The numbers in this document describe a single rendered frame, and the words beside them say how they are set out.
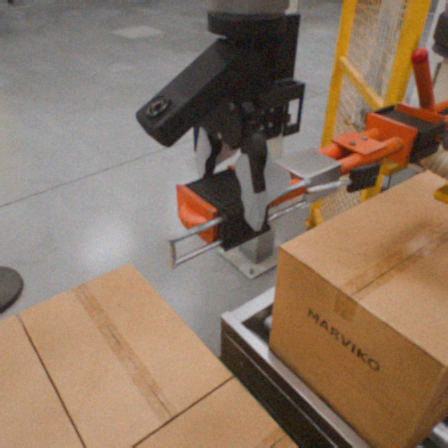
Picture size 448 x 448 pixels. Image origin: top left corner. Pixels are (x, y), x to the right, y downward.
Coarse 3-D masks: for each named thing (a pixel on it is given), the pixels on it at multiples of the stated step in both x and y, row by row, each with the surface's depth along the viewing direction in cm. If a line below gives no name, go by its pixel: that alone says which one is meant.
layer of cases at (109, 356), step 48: (96, 288) 141; (144, 288) 141; (0, 336) 125; (48, 336) 125; (96, 336) 125; (144, 336) 125; (192, 336) 125; (0, 384) 112; (48, 384) 112; (96, 384) 112; (144, 384) 112; (192, 384) 112; (240, 384) 112; (0, 432) 102; (48, 432) 102; (96, 432) 102; (144, 432) 102; (192, 432) 102; (240, 432) 102
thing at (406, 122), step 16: (368, 112) 67; (384, 112) 68; (400, 112) 68; (416, 112) 67; (432, 112) 65; (368, 128) 66; (384, 128) 64; (400, 128) 62; (416, 128) 60; (432, 128) 61; (416, 144) 62; (432, 144) 65; (400, 160) 64; (416, 160) 63
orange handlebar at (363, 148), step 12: (444, 108) 73; (348, 132) 63; (360, 132) 64; (372, 132) 64; (336, 144) 60; (348, 144) 59; (360, 144) 59; (372, 144) 59; (384, 144) 60; (396, 144) 61; (336, 156) 60; (348, 156) 58; (360, 156) 58; (372, 156) 59; (384, 156) 61; (348, 168) 56; (300, 192) 52; (276, 204) 50; (180, 216) 47; (192, 216) 46
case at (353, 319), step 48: (384, 192) 113; (432, 192) 113; (336, 240) 96; (384, 240) 96; (432, 240) 96; (288, 288) 98; (336, 288) 85; (384, 288) 84; (432, 288) 84; (288, 336) 106; (336, 336) 90; (384, 336) 79; (432, 336) 74; (336, 384) 97; (384, 384) 84; (432, 384) 73; (384, 432) 89
